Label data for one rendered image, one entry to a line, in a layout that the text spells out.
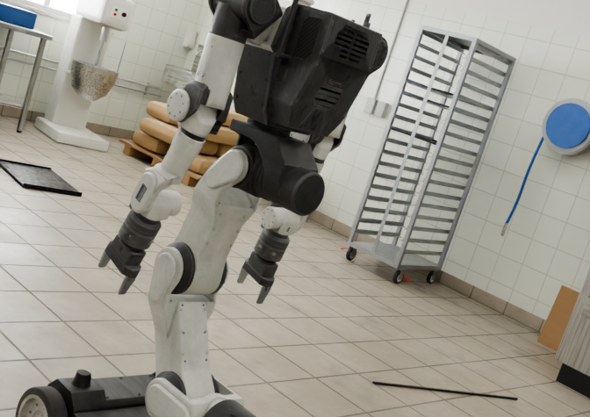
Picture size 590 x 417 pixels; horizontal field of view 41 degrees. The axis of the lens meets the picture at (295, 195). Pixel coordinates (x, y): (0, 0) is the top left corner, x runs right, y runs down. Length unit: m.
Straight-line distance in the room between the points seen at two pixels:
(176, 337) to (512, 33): 4.69
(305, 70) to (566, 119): 4.15
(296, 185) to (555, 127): 4.16
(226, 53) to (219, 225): 0.49
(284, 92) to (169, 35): 6.85
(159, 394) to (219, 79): 0.85
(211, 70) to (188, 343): 0.76
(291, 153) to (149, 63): 6.74
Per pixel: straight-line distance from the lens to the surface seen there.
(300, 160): 1.97
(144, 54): 8.59
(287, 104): 1.90
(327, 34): 1.87
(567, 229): 5.94
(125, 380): 2.47
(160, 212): 2.00
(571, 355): 4.83
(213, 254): 2.16
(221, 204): 2.08
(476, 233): 6.26
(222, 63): 1.87
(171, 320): 2.20
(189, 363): 2.20
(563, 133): 5.88
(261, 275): 2.34
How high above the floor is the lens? 1.20
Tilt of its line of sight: 8 degrees down
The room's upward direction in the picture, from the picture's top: 18 degrees clockwise
